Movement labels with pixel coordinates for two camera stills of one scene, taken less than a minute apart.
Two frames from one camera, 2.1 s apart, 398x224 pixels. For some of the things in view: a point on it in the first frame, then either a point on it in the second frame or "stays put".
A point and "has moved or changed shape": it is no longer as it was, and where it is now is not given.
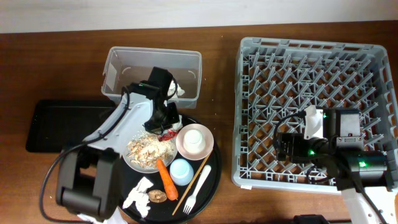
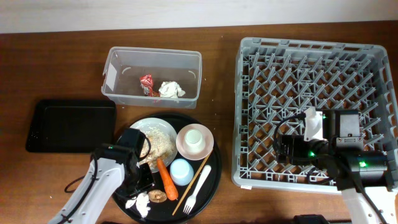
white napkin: (171, 89) stays put
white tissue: (140, 196) stays put
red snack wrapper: (169, 135) has moved or changed shape
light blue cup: (181, 172) stays put
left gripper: (153, 127) -> (148, 181)
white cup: (193, 141) stays put
